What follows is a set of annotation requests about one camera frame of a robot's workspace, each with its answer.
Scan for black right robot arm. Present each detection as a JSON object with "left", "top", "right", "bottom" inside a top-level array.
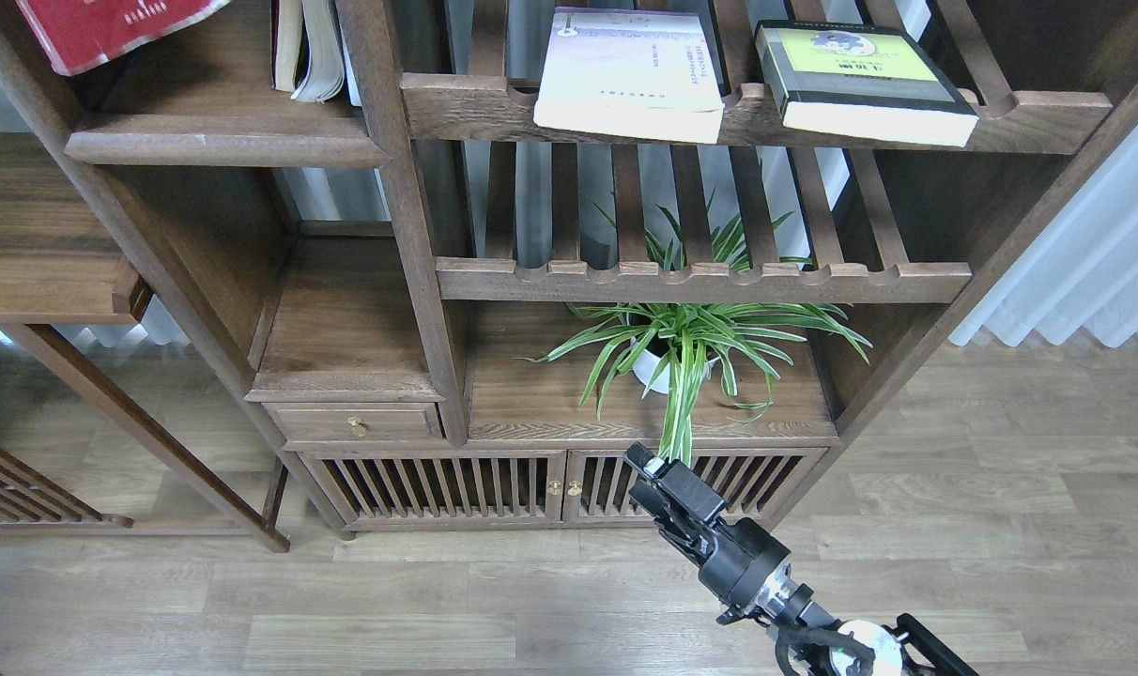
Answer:
[{"left": 624, "top": 442, "right": 976, "bottom": 675}]

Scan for beige upright book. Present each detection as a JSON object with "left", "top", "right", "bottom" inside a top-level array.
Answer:
[{"left": 271, "top": 0, "right": 304, "bottom": 93}]

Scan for white curtain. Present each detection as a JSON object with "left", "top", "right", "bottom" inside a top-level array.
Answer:
[{"left": 950, "top": 124, "right": 1138, "bottom": 347}]

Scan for brass drawer knob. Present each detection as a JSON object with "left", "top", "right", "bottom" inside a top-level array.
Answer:
[{"left": 347, "top": 418, "right": 368, "bottom": 439}]

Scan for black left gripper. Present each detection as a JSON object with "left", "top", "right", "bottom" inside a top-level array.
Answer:
[{"left": 76, "top": 71, "right": 123, "bottom": 113}]

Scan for white plant pot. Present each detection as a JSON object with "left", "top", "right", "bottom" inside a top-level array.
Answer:
[{"left": 630, "top": 324, "right": 719, "bottom": 399}]

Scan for worn grey upright book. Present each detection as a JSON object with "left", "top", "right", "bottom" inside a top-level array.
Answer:
[{"left": 291, "top": 1, "right": 346, "bottom": 102}]

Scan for brass cabinet door knobs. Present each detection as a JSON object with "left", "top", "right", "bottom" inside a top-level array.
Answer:
[{"left": 546, "top": 481, "right": 583, "bottom": 496}]

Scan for green and black book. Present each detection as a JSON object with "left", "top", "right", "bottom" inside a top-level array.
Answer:
[{"left": 754, "top": 19, "right": 978, "bottom": 148}]

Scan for red cover book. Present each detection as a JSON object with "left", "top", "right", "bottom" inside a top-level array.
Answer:
[{"left": 17, "top": 1, "right": 226, "bottom": 76}]

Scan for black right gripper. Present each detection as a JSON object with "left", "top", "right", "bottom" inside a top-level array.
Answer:
[{"left": 622, "top": 442, "right": 793, "bottom": 616}]

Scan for dark wooden bookshelf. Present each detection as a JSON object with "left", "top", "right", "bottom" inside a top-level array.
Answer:
[{"left": 0, "top": 1, "right": 1138, "bottom": 534}]

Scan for white pale cover book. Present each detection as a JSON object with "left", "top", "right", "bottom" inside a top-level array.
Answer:
[{"left": 533, "top": 6, "right": 723, "bottom": 145}]

